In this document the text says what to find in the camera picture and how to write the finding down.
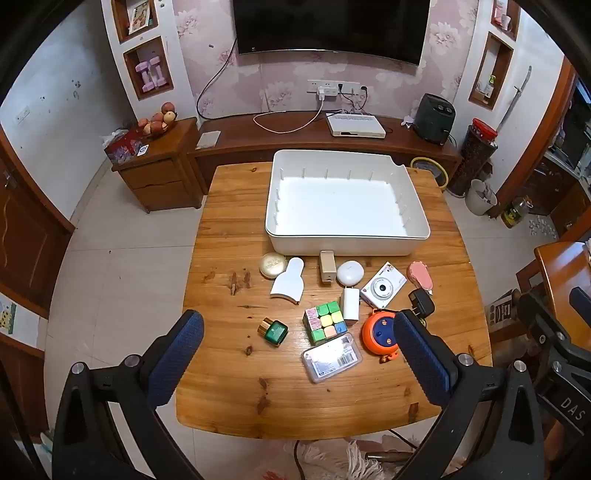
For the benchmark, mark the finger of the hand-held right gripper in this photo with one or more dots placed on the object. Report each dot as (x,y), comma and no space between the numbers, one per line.
(532,309)
(581,300)

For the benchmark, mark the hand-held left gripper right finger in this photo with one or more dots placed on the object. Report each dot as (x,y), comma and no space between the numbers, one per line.
(422,364)

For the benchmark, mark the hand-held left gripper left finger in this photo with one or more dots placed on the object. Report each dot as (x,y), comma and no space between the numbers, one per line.
(178,355)

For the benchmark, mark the orange tape measure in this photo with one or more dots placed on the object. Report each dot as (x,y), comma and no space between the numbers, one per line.
(378,334)

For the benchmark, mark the black power adapter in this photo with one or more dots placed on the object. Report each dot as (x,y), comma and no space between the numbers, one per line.
(422,302)

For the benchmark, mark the white toy camera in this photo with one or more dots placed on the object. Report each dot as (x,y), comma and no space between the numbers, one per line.
(383,288)

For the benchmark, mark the pink correction tape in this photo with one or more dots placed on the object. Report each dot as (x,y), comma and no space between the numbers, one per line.
(419,273)

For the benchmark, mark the clear labelled plastic box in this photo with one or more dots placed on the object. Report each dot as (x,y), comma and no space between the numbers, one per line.
(330,359)

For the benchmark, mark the white charger block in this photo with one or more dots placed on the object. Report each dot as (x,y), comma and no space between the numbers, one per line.
(350,304)

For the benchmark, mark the green jar gold lid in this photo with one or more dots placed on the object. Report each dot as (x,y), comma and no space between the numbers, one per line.
(276,333)

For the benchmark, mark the colourful puzzle cube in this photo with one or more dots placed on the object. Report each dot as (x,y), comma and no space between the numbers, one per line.
(323,323)

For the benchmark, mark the white oval case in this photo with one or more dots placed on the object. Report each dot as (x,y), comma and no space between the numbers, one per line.
(350,273)

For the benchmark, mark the gold round compact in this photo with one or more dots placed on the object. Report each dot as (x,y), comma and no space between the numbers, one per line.
(273,266)

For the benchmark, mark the white plastic scraper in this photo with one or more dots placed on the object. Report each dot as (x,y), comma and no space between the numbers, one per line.
(288,284)

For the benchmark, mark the beige small box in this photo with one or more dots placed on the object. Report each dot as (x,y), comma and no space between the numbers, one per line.
(327,267)

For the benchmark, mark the white storage bin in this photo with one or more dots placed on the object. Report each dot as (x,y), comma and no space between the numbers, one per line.
(341,207)

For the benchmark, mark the printed cardboard box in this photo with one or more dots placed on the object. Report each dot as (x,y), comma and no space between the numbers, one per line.
(503,311)

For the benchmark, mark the wooden chair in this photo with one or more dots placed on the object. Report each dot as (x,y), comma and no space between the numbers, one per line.
(561,263)

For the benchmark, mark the pile of white pebbles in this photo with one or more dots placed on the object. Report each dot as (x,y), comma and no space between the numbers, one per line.
(542,226)

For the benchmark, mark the glass jar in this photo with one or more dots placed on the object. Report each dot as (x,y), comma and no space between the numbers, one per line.
(515,214)

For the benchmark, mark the white bucket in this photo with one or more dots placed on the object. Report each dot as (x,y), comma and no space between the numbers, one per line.
(478,203)

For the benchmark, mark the white mop head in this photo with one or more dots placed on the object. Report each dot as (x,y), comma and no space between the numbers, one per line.
(351,461)

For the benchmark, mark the tall dark vase red lid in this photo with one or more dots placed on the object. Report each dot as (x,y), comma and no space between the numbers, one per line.
(471,157)

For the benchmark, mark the yellow rimmed trash bin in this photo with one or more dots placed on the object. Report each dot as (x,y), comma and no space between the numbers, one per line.
(436,168)

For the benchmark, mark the sunflower picture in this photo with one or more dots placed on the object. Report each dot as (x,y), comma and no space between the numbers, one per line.
(7,316)

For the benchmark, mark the wooden nightstand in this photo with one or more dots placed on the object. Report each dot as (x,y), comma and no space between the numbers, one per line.
(161,175)

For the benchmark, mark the wooden door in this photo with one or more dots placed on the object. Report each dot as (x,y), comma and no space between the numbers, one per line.
(27,230)

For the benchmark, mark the white blue card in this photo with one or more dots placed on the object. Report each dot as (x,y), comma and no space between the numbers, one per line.
(143,149)

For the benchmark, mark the long grey sword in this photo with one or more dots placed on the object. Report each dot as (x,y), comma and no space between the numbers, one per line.
(517,99)

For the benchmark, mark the wooden television stand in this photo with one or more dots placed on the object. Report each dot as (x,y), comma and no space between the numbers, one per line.
(240,152)

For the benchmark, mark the dark green air fryer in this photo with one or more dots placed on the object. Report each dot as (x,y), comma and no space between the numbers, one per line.
(434,117)

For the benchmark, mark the red tissue box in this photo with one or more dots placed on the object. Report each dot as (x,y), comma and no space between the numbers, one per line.
(123,146)

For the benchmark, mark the grey flat pad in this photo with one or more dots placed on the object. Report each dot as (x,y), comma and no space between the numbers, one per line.
(208,140)

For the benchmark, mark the white small figurine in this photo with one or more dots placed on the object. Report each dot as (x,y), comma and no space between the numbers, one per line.
(408,121)

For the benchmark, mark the green bottle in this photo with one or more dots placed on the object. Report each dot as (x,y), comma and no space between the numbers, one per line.
(489,86)

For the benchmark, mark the bowl of fruit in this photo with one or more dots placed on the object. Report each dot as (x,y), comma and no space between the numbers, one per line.
(157,122)

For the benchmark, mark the white set-top box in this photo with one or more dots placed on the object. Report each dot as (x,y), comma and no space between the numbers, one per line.
(355,125)

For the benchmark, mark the pink dumbbell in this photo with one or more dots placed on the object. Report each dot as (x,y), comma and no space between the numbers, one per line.
(145,76)
(160,73)

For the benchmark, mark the white plug charger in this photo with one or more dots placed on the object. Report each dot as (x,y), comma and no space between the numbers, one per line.
(320,94)

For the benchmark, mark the black television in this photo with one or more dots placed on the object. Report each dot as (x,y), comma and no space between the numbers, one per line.
(332,27)

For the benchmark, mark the wall light switch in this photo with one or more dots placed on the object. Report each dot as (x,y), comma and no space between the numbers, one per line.
(23,114)

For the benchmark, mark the white wall outlet strip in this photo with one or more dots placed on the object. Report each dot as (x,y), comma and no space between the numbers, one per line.
(332,85)

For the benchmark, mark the picture frame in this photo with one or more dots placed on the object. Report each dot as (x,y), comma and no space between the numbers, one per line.
(139,16)

